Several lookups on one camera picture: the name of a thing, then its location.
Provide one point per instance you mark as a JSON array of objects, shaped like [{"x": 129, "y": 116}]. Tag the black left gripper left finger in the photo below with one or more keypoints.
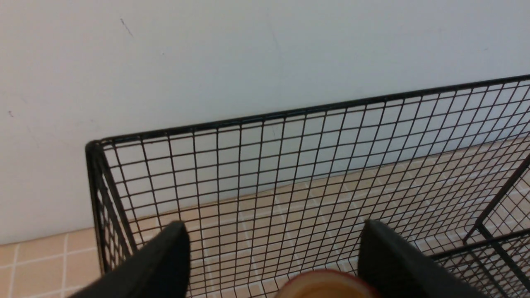
[{"x": 161, "y": 269}]

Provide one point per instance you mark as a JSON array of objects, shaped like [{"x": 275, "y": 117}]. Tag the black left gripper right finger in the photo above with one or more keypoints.
[{"x": 396, "y": 269}]

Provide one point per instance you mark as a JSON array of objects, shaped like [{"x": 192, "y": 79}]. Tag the dark soy sauce bottle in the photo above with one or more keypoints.
[{"x": 326, "y": 283}]

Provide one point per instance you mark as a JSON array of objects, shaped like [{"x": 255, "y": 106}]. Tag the black wire mesh rack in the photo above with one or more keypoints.
[{"x": 149, "y": 173}]

